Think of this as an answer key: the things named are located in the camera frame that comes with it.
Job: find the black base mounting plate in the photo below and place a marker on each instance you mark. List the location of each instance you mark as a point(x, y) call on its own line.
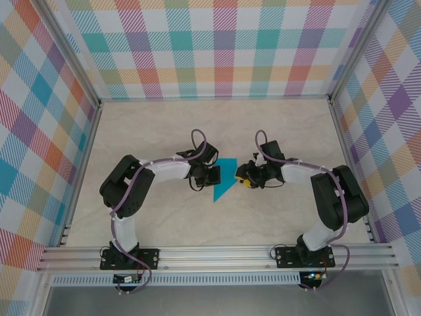
point(283, 260)
point(148, 258)

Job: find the blue paper sheet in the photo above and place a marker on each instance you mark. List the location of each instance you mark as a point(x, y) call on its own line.
point(225, 181)

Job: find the short aluminium frame leg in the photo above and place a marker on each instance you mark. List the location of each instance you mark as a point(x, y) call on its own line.
point(39, 296)
point(394, 296)

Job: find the grey metal sheet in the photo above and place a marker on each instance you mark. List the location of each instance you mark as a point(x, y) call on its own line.
point(213, 301)

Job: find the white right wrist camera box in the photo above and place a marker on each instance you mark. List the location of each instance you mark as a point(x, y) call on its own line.
point(260, 159)

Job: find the aluminium mounting rail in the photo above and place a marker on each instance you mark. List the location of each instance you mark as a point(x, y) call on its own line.
point(213, 258)

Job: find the small circuit board green light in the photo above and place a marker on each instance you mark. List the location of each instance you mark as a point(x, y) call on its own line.
point(314, 276)

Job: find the aluminium frame post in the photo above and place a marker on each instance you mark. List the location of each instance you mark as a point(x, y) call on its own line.
point(75, 52)
point(356, 49)

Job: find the aluminium table edge rail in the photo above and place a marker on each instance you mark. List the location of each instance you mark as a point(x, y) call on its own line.
point(346, 148)
point(88, 148)

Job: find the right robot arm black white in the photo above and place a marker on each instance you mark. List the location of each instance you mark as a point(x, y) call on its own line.
point(338, 197)

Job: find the thin aluminium wall rail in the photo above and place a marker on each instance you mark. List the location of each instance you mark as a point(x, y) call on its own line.
point(213, 98)

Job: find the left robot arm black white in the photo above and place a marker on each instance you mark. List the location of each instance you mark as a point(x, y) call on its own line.
point(125, 187)

